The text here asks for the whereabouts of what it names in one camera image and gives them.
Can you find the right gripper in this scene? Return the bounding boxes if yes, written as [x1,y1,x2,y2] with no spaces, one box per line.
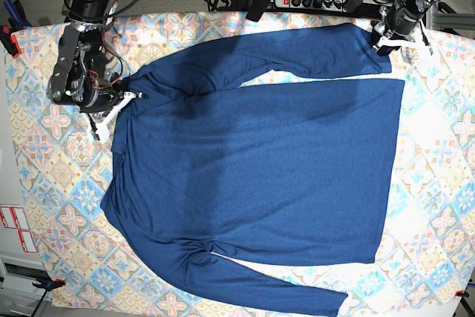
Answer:
[47,34,143,143]

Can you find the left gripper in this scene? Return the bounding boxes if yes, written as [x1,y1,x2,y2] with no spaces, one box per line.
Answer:
[372,0,433,56]

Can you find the blue long-sleeve shirt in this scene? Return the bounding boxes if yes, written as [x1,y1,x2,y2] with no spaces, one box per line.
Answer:
[101,24,404,316]

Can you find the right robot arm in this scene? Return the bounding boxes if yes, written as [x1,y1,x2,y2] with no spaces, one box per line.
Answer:
[47,0,142,144]

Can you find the black power adapter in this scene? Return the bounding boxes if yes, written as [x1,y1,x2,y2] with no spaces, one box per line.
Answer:
[343,0,363,13]

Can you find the white power strip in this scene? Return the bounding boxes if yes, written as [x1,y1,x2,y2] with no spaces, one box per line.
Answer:
[272,0,346,13]

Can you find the red-black clamp top left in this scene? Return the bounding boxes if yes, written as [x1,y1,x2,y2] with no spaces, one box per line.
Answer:
[1,25,22,59]

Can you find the blue clamp top left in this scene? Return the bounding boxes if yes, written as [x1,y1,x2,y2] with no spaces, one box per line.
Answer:
[3,0,31,31]

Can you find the red-white labels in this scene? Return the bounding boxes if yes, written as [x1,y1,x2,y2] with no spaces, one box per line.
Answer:
[1,205,38,254]

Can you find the black red-lettered bar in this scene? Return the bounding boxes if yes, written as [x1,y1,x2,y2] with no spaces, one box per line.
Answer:
[246,0,271,22]

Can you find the clamp bottom left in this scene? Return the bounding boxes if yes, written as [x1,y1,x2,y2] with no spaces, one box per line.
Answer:
[32,278,65,292]

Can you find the clamp bottom right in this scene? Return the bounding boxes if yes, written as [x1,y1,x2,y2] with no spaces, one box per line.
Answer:
[455,290,470,298]

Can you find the aluminium frame right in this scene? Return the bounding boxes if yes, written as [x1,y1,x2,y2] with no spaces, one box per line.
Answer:
[426,0,474,39]

